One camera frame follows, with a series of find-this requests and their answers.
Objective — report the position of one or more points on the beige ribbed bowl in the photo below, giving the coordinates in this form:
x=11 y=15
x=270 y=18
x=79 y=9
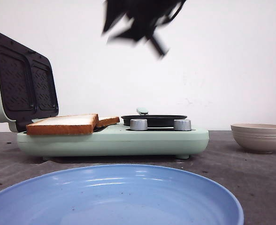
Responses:
x=260 y=138

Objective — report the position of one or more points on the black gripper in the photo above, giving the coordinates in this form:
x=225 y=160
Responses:
x=147 y=15

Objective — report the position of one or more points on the left silver knob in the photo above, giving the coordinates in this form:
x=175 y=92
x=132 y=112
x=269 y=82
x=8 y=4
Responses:
x=138 y=124

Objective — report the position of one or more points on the silver knob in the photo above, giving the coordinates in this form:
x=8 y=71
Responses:
x=138 y=124
x=182 y=125

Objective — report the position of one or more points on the mint green breakfast maker base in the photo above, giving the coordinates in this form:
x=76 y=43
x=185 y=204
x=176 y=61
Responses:
x=117 y=140

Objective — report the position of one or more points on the mint green sandwich maker lid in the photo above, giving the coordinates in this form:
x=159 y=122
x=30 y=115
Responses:
x=27 y=89

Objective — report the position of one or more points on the black frying pan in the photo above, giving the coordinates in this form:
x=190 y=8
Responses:
x=153 y=121

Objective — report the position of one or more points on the blue plate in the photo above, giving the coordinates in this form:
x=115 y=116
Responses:
x=119 y=195

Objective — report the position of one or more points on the right silver knob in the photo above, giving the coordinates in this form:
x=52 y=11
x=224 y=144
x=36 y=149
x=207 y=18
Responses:
x=182 y=125

